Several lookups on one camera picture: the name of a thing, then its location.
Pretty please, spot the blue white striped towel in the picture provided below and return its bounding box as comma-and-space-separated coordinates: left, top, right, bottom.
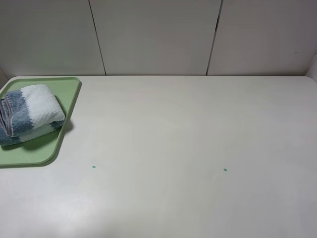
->
0, 84, 65, 146

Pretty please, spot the green plastic tray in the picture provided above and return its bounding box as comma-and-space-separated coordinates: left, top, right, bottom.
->
0, 76, 82, 168

